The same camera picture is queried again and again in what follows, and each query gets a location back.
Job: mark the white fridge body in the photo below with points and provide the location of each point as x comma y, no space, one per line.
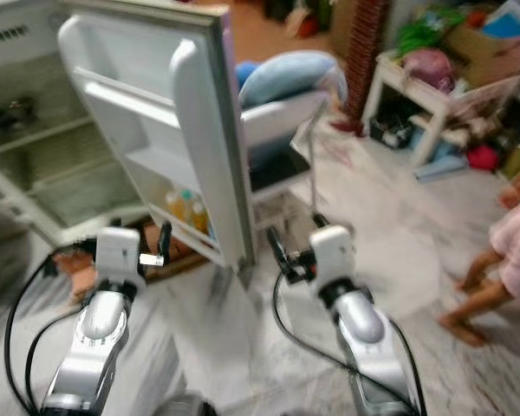
52,182

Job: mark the white fridge door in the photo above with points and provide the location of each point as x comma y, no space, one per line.
208,130

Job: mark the brown floor mat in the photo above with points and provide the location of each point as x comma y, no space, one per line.
74,260

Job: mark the small yellow bottle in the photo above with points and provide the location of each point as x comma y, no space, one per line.
173,206

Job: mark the grey white chair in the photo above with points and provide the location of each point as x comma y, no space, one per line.
273,121

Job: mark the light blue cushion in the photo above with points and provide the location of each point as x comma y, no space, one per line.
286,78

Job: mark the robot left leg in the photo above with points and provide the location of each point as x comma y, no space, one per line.
186,406

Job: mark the dark bundle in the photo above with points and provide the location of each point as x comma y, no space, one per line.
16,113

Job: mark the white wooden shelf unit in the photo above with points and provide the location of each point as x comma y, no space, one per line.
425,95

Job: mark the red round item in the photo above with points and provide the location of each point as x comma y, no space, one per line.
484,157

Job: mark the red brick pillar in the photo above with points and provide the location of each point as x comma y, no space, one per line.
367,52

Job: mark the child in pink dress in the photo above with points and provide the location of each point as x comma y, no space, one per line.
481,303

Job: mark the maroon bag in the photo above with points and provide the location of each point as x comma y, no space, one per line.
431,69

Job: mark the green plastic bag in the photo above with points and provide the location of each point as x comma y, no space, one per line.
425,31

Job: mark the cardboard box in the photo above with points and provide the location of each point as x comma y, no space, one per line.
490,52

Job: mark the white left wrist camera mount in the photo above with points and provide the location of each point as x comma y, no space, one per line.
119,256

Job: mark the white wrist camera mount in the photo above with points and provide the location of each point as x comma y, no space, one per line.
119,256
334,256

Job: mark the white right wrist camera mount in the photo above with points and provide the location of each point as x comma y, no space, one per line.
334,256

